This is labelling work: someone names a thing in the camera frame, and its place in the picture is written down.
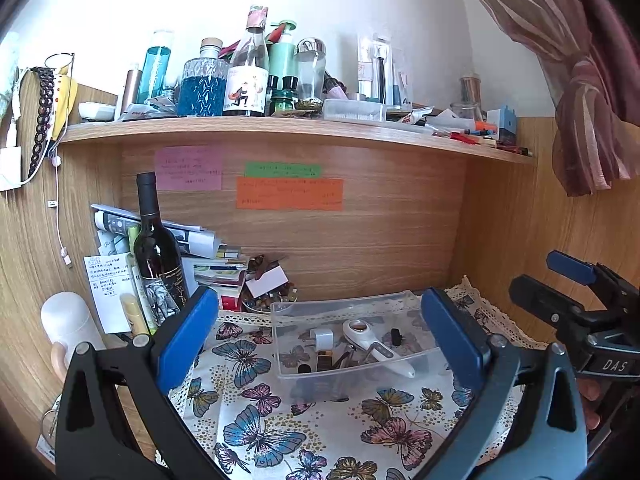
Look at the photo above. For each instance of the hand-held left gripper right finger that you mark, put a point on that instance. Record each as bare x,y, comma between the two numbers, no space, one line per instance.
450,340

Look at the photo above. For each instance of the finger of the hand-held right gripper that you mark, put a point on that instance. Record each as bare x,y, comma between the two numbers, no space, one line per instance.
535,295
570,266

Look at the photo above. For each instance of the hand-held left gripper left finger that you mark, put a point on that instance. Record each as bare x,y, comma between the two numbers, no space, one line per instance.
185,345

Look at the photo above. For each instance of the white handheld massager device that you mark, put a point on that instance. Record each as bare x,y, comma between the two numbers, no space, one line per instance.
372,347

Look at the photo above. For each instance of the clear plastic storage box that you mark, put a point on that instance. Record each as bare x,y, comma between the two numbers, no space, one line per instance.
350,340

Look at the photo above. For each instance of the small black object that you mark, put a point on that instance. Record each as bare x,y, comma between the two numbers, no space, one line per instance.
303,368

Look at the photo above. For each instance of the white charger plug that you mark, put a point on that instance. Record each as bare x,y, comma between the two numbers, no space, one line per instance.
322,340

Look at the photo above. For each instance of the person's right hand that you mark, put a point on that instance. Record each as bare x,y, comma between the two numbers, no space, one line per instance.
590,400

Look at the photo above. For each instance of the pale yellow tube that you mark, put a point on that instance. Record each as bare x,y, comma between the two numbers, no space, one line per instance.
132,310

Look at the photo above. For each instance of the stack of books and magazines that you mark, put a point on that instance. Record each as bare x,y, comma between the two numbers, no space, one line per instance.
210,260

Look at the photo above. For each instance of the container of brown stones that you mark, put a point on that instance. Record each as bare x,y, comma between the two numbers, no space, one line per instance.
265,304

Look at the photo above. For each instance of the dark wine bottle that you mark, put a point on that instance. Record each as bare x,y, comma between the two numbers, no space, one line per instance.
155,255

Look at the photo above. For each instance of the handwritten white note paper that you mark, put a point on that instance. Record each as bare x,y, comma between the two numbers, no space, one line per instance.
107,290

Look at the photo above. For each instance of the white paper card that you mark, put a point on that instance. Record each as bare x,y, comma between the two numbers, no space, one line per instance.
267,282

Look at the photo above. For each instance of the white rounded jar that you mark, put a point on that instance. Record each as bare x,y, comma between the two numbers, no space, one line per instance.
65,320

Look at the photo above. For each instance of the butterfly print tablecloth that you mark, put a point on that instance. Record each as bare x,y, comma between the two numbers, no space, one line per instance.
300,430

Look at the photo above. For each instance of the blue pencil sharpener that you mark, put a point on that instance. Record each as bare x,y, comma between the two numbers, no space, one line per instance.
505,122

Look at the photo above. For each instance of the orange marker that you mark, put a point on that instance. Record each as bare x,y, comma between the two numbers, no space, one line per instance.
484,125

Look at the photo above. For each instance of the pink sticky note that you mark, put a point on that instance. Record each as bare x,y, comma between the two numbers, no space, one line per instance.
187,169

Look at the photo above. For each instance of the pile of pens and stationery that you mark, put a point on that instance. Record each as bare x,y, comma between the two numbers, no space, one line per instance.
450,132

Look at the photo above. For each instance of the pink striped curtain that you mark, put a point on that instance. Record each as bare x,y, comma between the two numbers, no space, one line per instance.
590,85

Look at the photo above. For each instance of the orange sticky note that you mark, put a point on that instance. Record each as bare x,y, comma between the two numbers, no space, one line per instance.
290,194

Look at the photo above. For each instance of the short glass jar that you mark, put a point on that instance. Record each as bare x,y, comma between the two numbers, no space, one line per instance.
465,112

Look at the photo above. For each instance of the green sticky note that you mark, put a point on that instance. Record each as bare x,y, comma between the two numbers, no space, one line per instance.
282,170

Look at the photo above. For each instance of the tall glass jar with sticks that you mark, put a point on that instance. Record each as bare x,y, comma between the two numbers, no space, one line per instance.
471,87

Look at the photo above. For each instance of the wooden shelf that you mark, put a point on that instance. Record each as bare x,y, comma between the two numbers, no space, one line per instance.
250,130

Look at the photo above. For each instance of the white power adapter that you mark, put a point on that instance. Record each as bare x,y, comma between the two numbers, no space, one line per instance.
10,172

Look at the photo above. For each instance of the clear plastic case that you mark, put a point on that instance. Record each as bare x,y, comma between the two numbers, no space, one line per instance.
355,110

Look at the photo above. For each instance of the white dish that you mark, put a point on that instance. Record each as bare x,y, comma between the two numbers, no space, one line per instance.
95,110

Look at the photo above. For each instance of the copper tumbler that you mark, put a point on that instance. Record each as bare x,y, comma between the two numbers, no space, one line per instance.
131,91

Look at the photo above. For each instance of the glass bottle with blue liquid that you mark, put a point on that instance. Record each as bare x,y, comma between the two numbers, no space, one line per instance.
202,85

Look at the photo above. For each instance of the dark ink bottle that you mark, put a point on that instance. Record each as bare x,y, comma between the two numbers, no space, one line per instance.
285,97

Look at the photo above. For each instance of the clear bottle with cartoon label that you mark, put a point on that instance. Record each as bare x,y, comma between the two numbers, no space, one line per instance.
247,85

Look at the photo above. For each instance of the toothbrush package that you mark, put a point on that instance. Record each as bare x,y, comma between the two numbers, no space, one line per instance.
382,70

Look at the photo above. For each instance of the yellow hanging object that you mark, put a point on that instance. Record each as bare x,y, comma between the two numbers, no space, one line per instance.
65,100

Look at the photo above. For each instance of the teal tall bottle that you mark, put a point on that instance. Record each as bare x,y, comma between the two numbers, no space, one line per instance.
155,72

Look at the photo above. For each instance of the clear bottle with silver cap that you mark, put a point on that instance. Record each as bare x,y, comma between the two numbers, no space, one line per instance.
310,70

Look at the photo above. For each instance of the mint green pump bottle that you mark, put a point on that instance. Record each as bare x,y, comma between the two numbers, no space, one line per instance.
282,57

